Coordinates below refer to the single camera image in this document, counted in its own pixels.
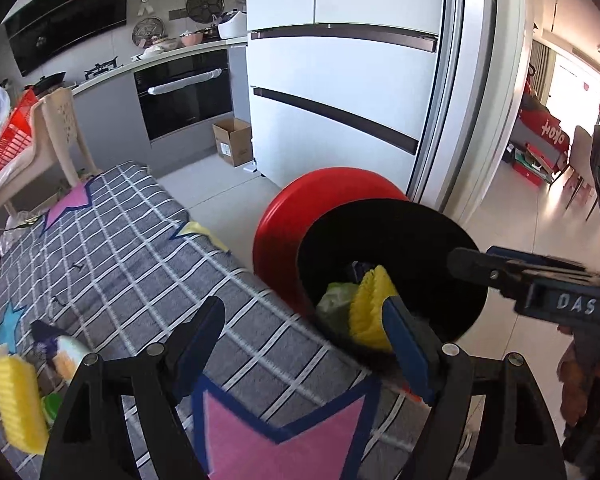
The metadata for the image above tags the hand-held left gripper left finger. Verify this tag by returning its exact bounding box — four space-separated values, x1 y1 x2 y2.
40 296 227 480

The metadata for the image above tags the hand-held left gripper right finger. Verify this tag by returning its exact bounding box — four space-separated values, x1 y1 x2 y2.
382 296 568 480

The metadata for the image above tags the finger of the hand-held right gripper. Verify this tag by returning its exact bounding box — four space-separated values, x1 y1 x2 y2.
447 246 531 297
485 245 596 276

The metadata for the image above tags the black trash bin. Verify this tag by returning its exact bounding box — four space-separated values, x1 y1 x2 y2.
296 199 488 376

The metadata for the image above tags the yellow foam fruit net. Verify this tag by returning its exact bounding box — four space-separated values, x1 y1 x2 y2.
0 350 50 456
349 265 398 353

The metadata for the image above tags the pale green plastic bag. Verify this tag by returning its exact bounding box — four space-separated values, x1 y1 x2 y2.
316 282 363 336

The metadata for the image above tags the white plastic wrapper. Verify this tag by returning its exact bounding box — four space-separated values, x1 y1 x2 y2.
54 336 90 383

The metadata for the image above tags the person's right hand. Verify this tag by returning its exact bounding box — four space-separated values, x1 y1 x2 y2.
557 344 600 426

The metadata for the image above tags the pile of coloured boxes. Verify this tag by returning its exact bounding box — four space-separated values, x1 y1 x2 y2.
502 142 563 188

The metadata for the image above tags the beige dining chair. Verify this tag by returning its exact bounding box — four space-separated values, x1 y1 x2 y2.
562 125 600 221

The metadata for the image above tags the grey checked star tablecloth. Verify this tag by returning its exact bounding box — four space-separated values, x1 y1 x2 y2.
0 161 473 480

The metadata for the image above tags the red printed bag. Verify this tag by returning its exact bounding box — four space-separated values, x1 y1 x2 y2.
510 65 573 161

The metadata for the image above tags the red plastic stool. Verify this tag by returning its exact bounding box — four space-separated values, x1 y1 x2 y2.
252 167 410 318

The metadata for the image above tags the grey curtain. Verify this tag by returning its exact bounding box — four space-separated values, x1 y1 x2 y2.
530 40 551 106

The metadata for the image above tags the small cardboard box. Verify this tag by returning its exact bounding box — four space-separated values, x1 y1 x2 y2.
212 118 253 167

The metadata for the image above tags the black built-in oven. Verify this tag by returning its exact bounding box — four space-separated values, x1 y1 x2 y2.
132 52 233 143

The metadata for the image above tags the white refrigerator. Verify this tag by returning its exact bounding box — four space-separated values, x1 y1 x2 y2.
245 0 456 196

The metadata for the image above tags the white plastic sheet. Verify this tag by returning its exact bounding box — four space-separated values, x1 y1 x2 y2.
0 152 37 207

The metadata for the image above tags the grey kitchen counter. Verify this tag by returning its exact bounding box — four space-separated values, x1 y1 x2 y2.
70 35 251 176

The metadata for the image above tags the beige plastic chair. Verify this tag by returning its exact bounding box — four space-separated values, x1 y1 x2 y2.
0 87 101 221

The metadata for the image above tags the red plastic basket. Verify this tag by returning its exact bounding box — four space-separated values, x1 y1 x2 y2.
0 89 36 171

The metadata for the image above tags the black gas stove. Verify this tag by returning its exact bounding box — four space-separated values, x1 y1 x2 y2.
84 57 123 81

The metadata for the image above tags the white cooking pot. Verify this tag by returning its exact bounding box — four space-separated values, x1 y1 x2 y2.
139 36 181 58

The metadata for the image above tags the black wok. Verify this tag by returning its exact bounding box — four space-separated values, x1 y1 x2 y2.
24 72 67 93

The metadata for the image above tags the grey round steamer rack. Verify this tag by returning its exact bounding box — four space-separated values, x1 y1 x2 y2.
131 16 165 46

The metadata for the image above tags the white rice cooker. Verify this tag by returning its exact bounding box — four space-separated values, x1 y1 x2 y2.
217 10 247 40

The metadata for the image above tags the black range hood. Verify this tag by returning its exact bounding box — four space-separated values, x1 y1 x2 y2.
4 0 131 77

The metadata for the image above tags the black round wall pan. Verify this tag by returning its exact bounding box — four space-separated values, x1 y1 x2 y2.
186 0 224 23

